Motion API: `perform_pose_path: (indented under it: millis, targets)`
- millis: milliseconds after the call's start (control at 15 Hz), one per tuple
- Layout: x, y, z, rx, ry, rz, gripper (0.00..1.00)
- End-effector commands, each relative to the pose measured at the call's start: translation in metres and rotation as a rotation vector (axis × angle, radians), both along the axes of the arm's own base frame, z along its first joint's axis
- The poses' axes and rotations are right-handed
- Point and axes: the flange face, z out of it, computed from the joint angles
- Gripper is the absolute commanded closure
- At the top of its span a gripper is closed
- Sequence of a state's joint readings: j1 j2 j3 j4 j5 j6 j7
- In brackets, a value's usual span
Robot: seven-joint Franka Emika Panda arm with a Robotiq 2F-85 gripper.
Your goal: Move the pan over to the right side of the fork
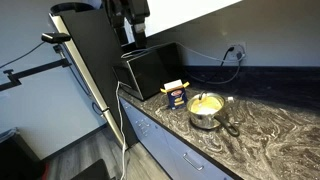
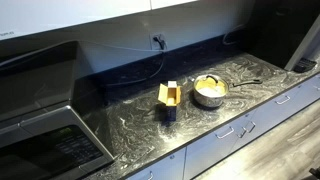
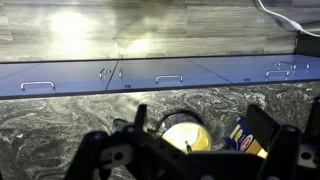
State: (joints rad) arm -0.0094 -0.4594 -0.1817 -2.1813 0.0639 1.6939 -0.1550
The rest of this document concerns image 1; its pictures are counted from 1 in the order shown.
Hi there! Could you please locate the black camera on stand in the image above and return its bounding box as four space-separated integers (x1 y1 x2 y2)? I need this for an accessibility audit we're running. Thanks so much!
41 33 71 44

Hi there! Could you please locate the silver drawer handle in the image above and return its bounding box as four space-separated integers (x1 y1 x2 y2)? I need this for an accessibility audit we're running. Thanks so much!
183 153 204 171

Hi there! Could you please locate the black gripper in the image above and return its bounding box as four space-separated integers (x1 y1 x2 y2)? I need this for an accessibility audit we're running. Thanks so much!
102 0 150 48

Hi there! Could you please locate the blue Barilla pasta box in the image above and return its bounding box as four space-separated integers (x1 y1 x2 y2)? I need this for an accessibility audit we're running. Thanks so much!
160 79 190 109

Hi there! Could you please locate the blue grey drawer cabinet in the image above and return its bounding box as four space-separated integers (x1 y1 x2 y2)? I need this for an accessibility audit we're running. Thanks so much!
120 98 233 180

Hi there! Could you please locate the white hanging cable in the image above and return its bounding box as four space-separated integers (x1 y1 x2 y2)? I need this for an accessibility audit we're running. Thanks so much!
114 80 129 180

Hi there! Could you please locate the black stainless refrigerator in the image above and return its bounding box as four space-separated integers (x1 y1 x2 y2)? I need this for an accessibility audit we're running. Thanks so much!
49 5 138 147

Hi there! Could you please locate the white wall power outlet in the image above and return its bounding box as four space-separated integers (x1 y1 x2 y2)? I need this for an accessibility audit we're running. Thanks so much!
227 42 246 61

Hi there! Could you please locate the black power cable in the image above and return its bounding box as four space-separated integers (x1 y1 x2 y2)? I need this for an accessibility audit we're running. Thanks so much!
190 46 243 85

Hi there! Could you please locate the steel pan with black handle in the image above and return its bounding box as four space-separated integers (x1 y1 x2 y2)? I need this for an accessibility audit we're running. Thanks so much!
187 92 240 137

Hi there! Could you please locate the black microwave oven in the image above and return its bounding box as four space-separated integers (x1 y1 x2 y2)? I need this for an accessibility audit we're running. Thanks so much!
113 43 185 101

